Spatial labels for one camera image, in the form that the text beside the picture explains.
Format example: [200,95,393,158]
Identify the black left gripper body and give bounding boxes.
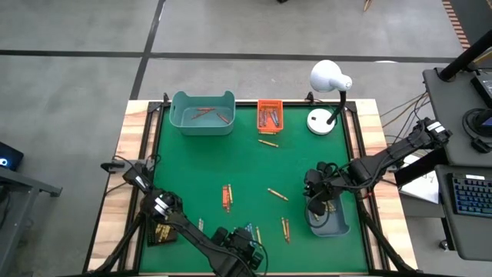
[214,226,266,271]

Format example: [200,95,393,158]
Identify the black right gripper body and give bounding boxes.
[303,162,347,199]

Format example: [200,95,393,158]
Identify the grey blue plastic bin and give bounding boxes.
[305,180,351,239]

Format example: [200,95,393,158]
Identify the green table mat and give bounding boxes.
[138,106,370,275]

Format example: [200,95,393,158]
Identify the orange mesh basket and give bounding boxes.
[256,98,284,135]

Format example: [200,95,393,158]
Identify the black mesh tray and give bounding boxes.
[145,207,179,248]

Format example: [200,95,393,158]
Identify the white paper sheet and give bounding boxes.
[398,169,441,205]

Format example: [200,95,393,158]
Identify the white desk lamp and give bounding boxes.
[306,59,354,136]

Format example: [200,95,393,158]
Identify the teal plastic bin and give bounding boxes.
[168,90,237,137]

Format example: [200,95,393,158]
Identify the grey desk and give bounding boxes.
[436,164,492,262]
[422,67,492,169]

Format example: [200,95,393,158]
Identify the backlit keyboard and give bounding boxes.
[447,172,492,219]

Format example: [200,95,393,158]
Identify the black headphones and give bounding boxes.
[462,107,492,154]

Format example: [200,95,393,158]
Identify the black pole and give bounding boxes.
[439,28,492,82]

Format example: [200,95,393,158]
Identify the orange striped edge strip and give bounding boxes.
[440,0,472,50]

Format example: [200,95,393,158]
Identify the grey metal table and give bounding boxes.
[0,167,63,277]

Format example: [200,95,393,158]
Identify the black device with blue light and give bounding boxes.
[0,141,25,172]

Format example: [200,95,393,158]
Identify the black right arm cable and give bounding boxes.
[305,190,332,229]

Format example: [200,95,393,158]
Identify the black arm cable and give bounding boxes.
[251,241,271,277]
[305,190,332,229]

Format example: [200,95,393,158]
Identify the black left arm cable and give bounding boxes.
[251,241,271,277]

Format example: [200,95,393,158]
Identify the black table frame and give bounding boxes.
[82,92,420,277]

